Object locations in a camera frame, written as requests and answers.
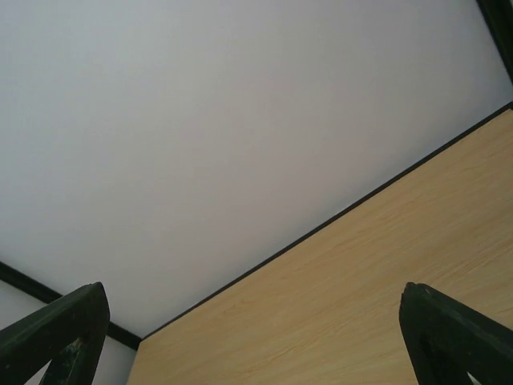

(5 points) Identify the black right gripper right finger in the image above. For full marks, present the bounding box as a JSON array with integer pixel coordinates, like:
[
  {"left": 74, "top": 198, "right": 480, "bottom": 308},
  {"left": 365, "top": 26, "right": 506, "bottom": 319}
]
[{"left": 398, "top": 282, "right": 512, "bottom": 384}]

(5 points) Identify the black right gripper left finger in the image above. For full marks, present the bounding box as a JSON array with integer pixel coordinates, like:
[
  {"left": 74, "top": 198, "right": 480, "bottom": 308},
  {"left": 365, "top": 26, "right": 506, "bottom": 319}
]
[{"left": 1, "top": 282, "right": 110, "bottom": 384}]

